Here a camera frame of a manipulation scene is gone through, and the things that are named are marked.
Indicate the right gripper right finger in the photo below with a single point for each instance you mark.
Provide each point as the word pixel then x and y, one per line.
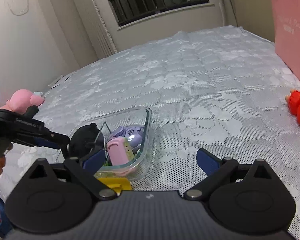
pixel 218 172

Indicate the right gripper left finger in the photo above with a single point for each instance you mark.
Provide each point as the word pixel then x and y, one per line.
pixel 83 171

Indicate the yellow plastic container lid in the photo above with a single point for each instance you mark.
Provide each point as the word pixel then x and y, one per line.
pixel 117 184

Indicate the green plastic grass toy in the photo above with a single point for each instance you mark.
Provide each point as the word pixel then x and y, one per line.
pixel 107 162

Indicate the pink plush pig toy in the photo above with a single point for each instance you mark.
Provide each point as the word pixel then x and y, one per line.
pixel 21 100

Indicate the black plush toy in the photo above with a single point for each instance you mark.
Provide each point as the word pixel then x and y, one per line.
pixel 87 139

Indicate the clear glass container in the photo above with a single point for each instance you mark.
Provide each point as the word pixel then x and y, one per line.
pixel 139 116

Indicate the purple round toy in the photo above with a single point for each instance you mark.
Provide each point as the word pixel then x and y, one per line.
pixel 133 133

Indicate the white quilted mattress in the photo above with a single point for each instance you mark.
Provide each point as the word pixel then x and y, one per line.
pixel 221 89

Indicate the beige bed headboard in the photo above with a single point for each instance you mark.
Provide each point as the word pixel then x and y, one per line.
pixel 256 16

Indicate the pink paper bag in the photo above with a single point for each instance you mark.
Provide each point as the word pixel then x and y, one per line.
pixel 286 15

